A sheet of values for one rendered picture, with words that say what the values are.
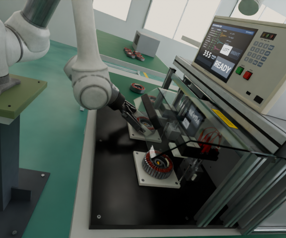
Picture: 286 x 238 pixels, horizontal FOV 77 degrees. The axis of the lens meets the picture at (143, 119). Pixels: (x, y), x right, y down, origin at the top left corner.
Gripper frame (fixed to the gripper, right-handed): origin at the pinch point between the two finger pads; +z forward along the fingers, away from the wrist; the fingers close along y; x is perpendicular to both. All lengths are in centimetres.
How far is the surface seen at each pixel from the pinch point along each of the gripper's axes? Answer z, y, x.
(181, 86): -2.2, 1.6, -24.3
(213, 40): -9.1, 0.7, -44.0
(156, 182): 0.0, -30.7, 2.5
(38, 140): -13, 72, 99
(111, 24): 0, 448, 0
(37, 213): 2, 4, 91
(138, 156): -4.0, -19.3, 4.7
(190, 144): 0.7, -25.9, -13.7
